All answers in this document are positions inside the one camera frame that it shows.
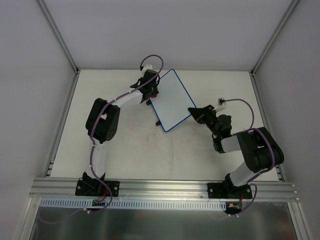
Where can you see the upper black whiteboard foot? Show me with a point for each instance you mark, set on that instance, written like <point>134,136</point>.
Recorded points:
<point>148,102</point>

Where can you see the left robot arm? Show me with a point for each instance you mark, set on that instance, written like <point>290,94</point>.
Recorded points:
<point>102,125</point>

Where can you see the white slotted cable duct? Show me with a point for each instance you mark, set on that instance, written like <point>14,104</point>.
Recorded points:
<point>88,203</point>

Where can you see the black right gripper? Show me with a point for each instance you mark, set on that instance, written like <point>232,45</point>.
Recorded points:
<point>208,116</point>

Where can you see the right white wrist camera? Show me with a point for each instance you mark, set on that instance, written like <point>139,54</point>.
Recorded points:
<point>221,105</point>

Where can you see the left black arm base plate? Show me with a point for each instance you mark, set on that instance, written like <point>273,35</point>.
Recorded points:
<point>94,188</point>

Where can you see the aluminium frame post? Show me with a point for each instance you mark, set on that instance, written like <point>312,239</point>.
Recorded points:
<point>57,34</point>
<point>275,34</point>

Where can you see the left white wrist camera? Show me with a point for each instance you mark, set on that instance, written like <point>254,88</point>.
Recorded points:
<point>144,68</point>

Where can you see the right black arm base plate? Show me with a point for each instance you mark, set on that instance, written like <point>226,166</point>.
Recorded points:
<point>221,191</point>

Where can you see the right aluminium frame post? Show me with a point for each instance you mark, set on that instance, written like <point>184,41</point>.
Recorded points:
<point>275,34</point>

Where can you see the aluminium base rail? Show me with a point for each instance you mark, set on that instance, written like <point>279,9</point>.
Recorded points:
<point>185,190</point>

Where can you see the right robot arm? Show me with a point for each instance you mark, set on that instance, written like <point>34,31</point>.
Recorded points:
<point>259,150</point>

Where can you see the left aluminium frame post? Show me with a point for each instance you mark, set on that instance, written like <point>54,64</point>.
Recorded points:
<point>57,34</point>

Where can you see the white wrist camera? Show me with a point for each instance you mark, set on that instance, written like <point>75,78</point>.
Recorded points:
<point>221,105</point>
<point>144,68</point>

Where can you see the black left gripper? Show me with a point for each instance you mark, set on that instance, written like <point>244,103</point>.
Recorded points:
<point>149,93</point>

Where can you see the blue framed whiteboard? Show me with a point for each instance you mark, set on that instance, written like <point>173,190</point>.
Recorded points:
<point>172,102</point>

